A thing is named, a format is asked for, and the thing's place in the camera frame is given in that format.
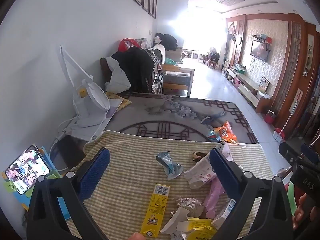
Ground yellow carton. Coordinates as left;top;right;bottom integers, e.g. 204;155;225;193
184;217;218;240

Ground grey patterned blanket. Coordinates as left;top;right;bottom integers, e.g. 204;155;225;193
105;92;259;144

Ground white mop bucket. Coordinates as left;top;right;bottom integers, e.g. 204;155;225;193
272;128;286;143

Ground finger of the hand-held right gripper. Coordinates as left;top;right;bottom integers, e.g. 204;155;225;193
300;143;320;167
279;142;304;166

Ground yellow book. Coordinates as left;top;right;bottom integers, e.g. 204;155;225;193
105;91;132;112

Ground white blue leaflet packet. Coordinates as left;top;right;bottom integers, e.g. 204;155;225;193
212;199;237;229

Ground yellow striped cloth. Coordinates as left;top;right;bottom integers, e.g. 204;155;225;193
64;130;274;240

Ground red green plastic basin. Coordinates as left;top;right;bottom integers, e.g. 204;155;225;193
287;180;305;208

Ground metal magazine rack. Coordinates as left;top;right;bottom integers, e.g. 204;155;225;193
147;47;167;95

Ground white desk fan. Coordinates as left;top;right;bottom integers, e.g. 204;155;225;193
72;79;110;128

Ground hanging scroll painting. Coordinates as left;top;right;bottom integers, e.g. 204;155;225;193
306;34;315;70

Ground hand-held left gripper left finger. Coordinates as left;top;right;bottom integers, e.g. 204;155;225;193
26;147;110;240

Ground orange snack bag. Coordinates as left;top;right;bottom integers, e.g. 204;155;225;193
212;121;238;144

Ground crumpled grey paper ball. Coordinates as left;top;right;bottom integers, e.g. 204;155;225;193
176;197;206;218

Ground white desk lamp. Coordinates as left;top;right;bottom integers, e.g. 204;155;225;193
59;45;89;87

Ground brown patterned small box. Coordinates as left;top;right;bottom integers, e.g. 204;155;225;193
191;152;209;162

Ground wooden dining set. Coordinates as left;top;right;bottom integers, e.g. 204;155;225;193
204;47;221;69

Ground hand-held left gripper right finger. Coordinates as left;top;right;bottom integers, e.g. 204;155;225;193
209;147;294;240

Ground white cable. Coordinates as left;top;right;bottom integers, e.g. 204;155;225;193
49;120;75;173

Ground blue grey wrapper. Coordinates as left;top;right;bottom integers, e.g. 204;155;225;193
155;151;184;180

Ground person's right hand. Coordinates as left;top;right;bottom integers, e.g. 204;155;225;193
292;193;312;230

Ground torn white carton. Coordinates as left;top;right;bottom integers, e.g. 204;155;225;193
160;207;191;233

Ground red trash bin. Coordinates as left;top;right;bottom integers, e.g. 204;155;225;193
265;110;277;124

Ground yellow long box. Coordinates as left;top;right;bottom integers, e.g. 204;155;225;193
140;184;170;238

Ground wooden coffee table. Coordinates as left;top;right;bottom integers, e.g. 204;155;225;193
161;64;195;97

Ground white tv cabinet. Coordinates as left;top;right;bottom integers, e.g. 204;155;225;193
227;66;272;113

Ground wall shelf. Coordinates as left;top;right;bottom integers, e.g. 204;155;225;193
251;34;273;46

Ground black clothes pile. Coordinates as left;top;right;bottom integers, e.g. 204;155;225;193
155;33;178;52

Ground black coat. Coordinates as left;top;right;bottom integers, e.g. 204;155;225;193
111;46;155;93

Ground blue phone stand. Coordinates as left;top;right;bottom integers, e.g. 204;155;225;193
4;146;72;222

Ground red bag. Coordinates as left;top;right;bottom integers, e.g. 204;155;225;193
118;38;137;53

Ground blue snack bag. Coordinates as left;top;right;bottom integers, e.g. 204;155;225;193
207;127;222;141

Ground wooden sofa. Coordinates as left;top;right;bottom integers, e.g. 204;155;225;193
152;44;185;65

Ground dark wooden chair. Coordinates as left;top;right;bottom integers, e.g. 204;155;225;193
100;57;113;85

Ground white cloth bag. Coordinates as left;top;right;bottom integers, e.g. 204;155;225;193
104;56;132;93

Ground television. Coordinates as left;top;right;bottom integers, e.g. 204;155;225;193
250;41;269;62

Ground pink white packet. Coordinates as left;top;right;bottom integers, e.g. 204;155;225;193
184;152;218;190

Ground smartphone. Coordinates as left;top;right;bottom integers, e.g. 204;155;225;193
5;144;50;195

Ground pink plastic wrapper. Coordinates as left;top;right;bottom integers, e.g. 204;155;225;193
204;177;227;218

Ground white paper booklets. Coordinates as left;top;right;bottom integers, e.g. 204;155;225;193
61;97;123;142

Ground small framed picture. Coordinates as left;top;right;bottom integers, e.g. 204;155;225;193
257;76;271;93

